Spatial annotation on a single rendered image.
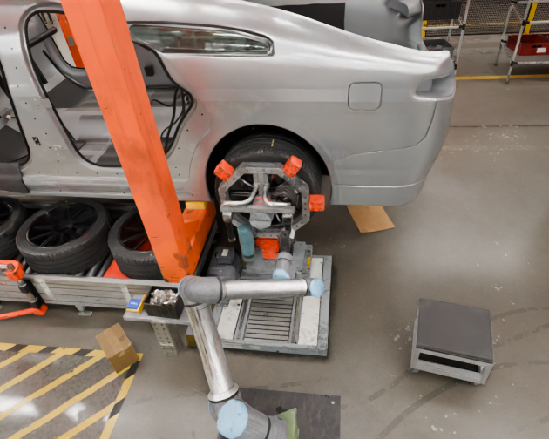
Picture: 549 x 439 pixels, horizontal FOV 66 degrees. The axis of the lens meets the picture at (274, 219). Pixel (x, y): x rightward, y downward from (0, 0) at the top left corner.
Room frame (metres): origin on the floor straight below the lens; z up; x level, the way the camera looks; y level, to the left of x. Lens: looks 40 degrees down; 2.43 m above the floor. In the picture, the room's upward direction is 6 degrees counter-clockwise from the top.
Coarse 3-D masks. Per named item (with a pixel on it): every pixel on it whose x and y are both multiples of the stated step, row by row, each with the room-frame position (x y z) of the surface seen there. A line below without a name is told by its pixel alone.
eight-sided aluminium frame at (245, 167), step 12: (240, 168) 2.03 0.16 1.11; (252, 168) 2.02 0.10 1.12; (264, 168) 2.00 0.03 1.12; (276, 168) 1.99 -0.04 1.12; (228, 180) 2.05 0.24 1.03; (288, 180) 1.98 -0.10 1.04; (300, 180) 2.01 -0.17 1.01; (240, 216) 2.10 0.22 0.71; (300, 216) 2.01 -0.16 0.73; (252, 228) 2.06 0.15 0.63; (264, 228) 2.06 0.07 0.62; (276, 228) 2.05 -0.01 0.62
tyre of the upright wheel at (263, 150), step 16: (240, 144) 2.27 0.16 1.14; (256, 144) 2.18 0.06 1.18; (272, 144) 2.16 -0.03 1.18; (288, 144) 2.20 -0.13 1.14; (240, 160) 2.12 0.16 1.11; (256, 160) 2.10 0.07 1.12; (272, 160) 2.08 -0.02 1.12; (304, 160) 2.11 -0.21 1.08; (304, 176) 2.04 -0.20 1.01; (320, 176) 2.17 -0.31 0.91; (320, 192) 2.09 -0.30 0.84; (304, 224) 2.05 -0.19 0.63
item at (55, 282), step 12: (0, 276) 2.11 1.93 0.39; (24, 276) 2.08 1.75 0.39; (36, 276) 2.07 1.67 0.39; (48, 276) 2.06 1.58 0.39; (60, 276) 2.05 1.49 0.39; (72, 276) 2.04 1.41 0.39; (84, 276) 2.02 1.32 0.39; (36, 288) 2.06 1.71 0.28; (48, 288) 2.04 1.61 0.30; (60, 288) 2.02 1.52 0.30; (72, 288) 2.01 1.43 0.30; (84, 288) 1.98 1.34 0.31; (96, 288) 1.96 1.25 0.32; (108, 288) 1.95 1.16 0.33; (120, 288) 1.93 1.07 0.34; (132, 288) 1.92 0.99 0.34; (144, 288) 1.89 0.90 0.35
